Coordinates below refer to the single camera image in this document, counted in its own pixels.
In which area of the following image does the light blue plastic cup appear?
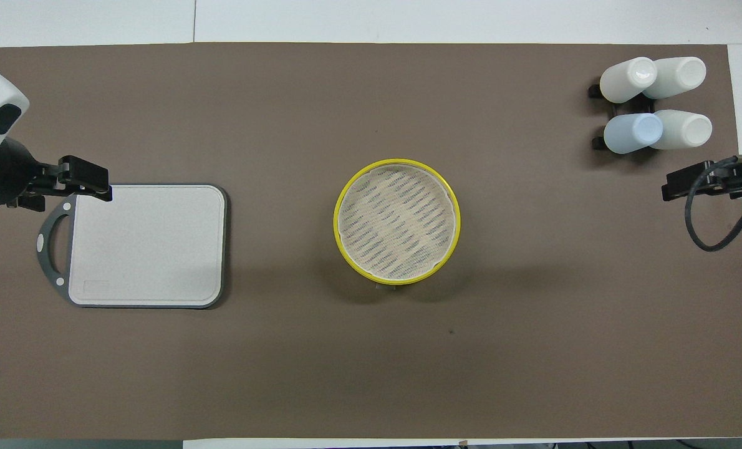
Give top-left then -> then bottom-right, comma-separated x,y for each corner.
603,113 -> 664,155

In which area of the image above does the black cup rack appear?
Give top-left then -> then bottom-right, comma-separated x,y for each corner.
588,78 -> 658,154

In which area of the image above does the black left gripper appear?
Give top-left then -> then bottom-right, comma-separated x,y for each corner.
0,137 -> 113,211

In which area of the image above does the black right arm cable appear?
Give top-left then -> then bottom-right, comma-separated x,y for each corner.
685,155 -> 742,253

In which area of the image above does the yellow-rimmed bamboo steamer tier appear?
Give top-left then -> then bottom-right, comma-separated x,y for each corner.
333,158 -> 462,287

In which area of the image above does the white grey-rimmed cutting board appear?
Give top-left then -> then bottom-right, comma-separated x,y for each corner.
36,183 -> 229,310

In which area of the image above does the white plastic cup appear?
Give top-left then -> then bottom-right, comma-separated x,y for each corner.
650,110 -> 713,150
599,57 -> 658,104
644,56 -> 707,100

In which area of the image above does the brown table mat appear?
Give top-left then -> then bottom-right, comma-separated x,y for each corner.
0,42 -> 742,441

